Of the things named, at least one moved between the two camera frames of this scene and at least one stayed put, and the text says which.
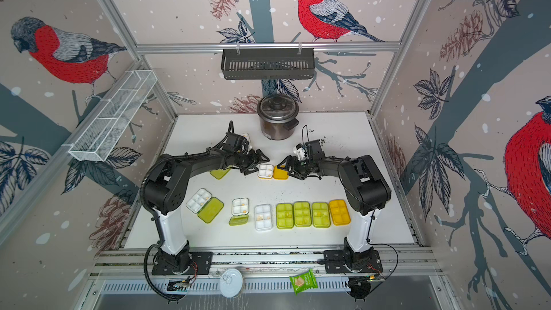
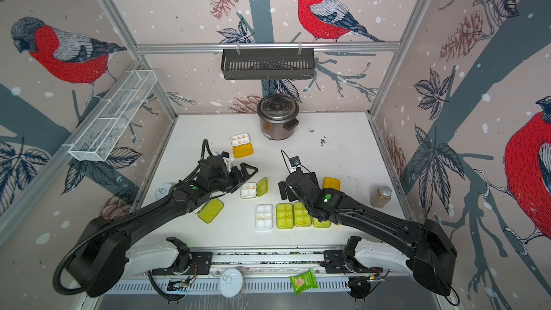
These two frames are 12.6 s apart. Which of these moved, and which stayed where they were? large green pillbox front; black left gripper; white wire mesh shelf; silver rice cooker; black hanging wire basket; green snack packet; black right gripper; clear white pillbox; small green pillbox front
Moved: black left gripper; small green pillbox front; black right gripper
Stayed: silver rice cooker; black hanging wire basket; green snack packet; white wire mesh shelf; clear white pillbox; large green pillbox front
